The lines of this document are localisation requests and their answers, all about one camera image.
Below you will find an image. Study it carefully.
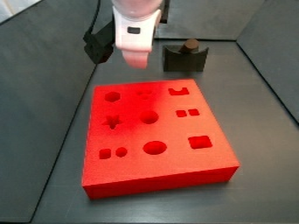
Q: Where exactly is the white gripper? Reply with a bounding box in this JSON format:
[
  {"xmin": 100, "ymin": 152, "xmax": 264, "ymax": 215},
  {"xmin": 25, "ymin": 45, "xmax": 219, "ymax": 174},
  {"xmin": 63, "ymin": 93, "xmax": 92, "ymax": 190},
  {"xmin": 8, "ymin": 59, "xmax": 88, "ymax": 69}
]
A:
[{"xmin": 114, "ymin": 8, "xmax": 162, "ymax": 69}]

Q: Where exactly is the brown oval wooden peg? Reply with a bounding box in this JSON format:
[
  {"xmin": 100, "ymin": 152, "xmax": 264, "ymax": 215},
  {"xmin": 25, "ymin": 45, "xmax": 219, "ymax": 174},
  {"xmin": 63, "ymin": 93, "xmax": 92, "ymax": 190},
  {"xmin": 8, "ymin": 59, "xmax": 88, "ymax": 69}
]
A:
[{"xmin": 179, "ymin": 38, "xmax": 200, "ymax": 53}]

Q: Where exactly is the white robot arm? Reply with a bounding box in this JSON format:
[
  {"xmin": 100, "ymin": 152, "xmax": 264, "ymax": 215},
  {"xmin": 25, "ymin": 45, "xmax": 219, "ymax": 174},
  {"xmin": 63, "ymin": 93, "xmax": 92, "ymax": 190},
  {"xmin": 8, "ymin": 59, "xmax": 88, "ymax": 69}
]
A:
[{"xmin": 111, "ymin": 0, "xmax": 163, "ymax": 69}]

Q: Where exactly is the dark grey curved fixture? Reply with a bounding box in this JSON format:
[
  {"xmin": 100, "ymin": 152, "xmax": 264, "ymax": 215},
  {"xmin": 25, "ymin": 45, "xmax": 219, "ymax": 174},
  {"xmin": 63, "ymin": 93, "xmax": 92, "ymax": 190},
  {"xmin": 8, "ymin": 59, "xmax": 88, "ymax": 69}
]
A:
[{"xmin": 163, "ymin": 45, "xmax": 210, "ymax": 72}]

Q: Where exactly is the red foam shape-sorter block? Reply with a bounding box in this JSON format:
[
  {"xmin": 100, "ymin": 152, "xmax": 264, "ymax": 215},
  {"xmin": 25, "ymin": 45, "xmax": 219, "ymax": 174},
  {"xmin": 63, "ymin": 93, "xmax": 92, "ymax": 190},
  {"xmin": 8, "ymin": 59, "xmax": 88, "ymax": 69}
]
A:
[{"xmin": 82, "ymin": 80, "xmax": 239, "ymax": 199}]

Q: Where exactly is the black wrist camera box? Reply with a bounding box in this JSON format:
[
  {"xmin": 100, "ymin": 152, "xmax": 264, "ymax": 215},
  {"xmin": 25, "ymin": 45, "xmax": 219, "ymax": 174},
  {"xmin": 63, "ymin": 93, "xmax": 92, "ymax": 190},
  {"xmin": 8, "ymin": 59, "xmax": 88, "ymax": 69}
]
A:
[{"xmin": 83, "ymin": 21, "xmax": 116, "ymax": 64}]

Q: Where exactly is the black camera cable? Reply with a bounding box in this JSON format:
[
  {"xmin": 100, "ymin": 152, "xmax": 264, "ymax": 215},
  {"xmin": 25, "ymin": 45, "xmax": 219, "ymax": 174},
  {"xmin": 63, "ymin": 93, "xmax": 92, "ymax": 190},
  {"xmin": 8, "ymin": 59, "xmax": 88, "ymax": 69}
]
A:
[{"xmin": 88, "ymin": 0, "xmax": 103, "ymax": 33}]

